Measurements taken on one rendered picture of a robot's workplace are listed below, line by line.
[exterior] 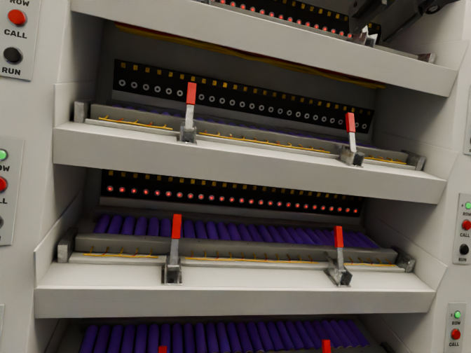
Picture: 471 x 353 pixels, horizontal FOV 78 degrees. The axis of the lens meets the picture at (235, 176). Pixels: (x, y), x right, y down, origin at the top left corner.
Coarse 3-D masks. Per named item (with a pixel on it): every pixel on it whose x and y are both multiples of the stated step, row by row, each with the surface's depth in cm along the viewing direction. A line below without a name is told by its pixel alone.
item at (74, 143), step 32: (64, 96) 37; (128, 96) 53; (64, 128) 35; (96, 128) 38; (320, 128) 63; (64, 160) 36; (96, 160) 37; (128, 160) 38; (160, 160) 38; (192, 160) 39; (224, 160) 40; (256, 160) 41; (288, 160) 42; (320, 160) 46; (416, 160) 54; (448, 160) 50; (352, 192) 47; (384, 192) 48; (416, 192) 49
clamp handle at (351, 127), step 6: (348, 114) 49; (348, 120) 48; (354, 120) 49; (348, 126) 48; (354, 126) 48; (348, 132) 48; (354, 132) 48; (354, 138) 48; (354, 144) 47; (354, 150) 47
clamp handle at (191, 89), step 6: (192, 84) 42; (192, 90) 42; (186, 96) 42; (192, 96) 41; (186, 102) 41; (192, 102) 41; (186, 108) 41; (192, 108) 41; (186, 114) 41; (192, 114) 41; (186, 120) 40; (192, 120) 41; (186, 126) 40
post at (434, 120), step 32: (416, 32) 60; (448, 32) 53; (384, 96) 67; (416, 96) 58; (384, 128) 66; (416, 128) 57; (448, 128) 51; (448, 192) 50; (416, 224) 55; (448, 224) 50; (448, 256) 50; (448, 288) 50; (384, 320) 60; (416, 320) 53; (416, 352) 52
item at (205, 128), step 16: (96, 112) 42; (112, 112) 42; (128, 112) 43; (144, 112) 44; (160, 128) 45; (176, 128) 45; (208, 128) 46; (224, 128) 47; (240, 128) 47; (272, 144) 47; (288, 144) 50; (304, 144) 50; (320, 144) 51; (384, 160) 53; (400, 160) 55
